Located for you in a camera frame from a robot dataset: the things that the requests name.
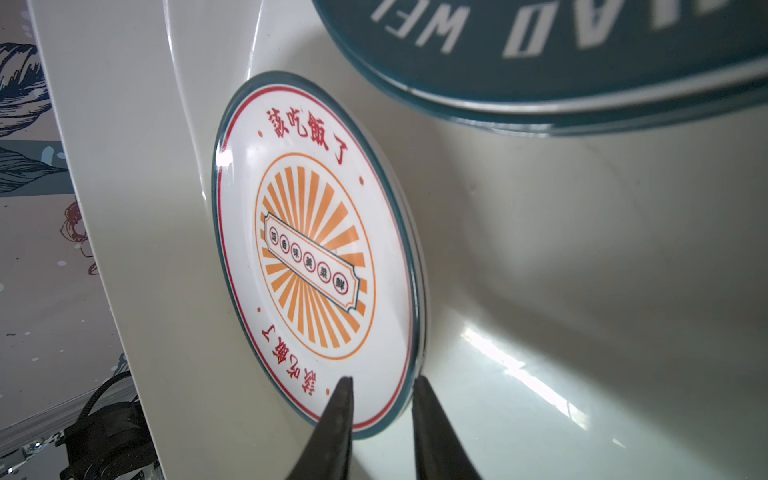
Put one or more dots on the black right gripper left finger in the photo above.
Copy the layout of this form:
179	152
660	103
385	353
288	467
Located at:
329	449

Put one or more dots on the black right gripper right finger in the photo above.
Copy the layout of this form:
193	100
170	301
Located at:
438	451

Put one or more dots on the orange sunburst plate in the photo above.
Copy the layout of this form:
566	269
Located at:
424	306
316	243

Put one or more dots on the green rim plate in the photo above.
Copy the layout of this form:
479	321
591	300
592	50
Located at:
554	56
653	115

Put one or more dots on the orange sunburst plate front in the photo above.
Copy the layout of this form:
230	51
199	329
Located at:
424	306

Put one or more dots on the white plastic bin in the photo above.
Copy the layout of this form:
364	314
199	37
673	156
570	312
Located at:
597	304

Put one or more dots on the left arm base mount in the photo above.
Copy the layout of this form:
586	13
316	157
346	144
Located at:
113	442

